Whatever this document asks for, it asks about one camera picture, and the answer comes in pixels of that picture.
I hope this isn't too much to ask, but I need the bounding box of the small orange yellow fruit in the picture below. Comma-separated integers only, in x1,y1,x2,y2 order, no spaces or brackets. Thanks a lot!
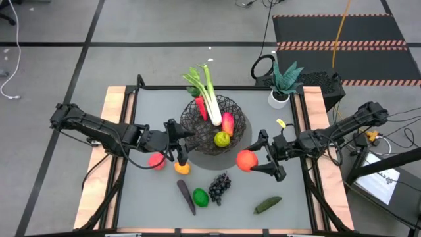
173,161,191,176

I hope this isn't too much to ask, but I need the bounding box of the red yellow mango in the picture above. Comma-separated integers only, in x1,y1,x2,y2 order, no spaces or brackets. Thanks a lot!
221,111,235,138

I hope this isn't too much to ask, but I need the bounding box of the wooden table side board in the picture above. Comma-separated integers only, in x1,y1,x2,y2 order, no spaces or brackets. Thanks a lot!
72,86,128,230
302,86,355,231

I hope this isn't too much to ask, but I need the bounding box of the green cucumber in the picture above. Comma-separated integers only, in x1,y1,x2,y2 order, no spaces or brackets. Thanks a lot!
253,196,283,215

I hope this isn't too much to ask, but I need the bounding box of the round dark grey mat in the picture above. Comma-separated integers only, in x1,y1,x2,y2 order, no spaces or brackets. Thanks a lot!
187,113,253,171

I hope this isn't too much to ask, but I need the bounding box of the white cable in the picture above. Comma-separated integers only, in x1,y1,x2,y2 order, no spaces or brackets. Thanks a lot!
0,0,22,100

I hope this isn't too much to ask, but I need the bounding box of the snake plant in white pot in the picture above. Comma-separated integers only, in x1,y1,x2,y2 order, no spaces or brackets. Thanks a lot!
268,61,305,110

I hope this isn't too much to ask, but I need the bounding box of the black wire basket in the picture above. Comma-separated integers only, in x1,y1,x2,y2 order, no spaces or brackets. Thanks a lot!
180,94,247,156

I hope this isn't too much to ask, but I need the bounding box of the yellow green apple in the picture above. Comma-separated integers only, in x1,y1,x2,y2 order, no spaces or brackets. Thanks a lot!
213,130,232,148

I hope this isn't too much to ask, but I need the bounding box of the dark grape bunch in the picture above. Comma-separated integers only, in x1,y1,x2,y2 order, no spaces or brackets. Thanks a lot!
208,172,232,207

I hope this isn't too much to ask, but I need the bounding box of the black chair base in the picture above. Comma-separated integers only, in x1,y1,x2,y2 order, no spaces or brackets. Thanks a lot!
0,0,17,26

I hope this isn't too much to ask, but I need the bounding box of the black cable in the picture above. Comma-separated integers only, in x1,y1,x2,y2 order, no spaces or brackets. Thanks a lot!
250,0,276,80

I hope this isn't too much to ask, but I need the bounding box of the black perforated computer case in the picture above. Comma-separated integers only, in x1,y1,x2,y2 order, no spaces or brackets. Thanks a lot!
255,70,347,112

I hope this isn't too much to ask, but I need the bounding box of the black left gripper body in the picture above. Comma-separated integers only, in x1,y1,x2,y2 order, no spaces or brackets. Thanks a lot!
141,118,181,163

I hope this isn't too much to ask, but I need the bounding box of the yellow cable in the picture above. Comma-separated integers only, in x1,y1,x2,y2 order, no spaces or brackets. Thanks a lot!
331,0,353,69

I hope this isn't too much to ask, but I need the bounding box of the green lime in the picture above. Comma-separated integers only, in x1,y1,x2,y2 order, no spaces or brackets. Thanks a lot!
192,187,211,208

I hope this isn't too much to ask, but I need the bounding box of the red chili pepper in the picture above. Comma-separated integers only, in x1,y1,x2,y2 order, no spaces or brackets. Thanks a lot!
186,86,209,122

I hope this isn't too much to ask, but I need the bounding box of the black table frame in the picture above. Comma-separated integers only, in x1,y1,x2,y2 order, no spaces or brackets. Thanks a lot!
78,74,355,237

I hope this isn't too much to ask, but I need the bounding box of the white paper sheet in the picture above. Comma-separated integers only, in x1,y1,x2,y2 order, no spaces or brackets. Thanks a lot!
355,153,401,205

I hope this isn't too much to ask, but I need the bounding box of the yellow power connector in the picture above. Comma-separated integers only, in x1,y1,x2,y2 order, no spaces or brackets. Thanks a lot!
365,130,381,143

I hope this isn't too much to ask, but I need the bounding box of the black side stand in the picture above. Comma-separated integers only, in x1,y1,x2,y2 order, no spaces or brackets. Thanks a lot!
345,146,421,231

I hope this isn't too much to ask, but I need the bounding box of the black striped floor mat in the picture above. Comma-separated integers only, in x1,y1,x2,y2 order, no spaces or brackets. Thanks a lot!
272,14,421,87

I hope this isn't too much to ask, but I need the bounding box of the pink red round fruit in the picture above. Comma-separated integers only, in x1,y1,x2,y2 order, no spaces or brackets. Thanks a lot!
147,151,167,171

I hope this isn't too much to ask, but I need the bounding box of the dark purple eggplant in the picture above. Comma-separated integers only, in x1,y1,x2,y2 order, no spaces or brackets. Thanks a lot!
176,179,197,217

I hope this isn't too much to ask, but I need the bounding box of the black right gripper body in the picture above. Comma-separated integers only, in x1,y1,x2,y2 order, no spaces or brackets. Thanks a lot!
259,129,299,182

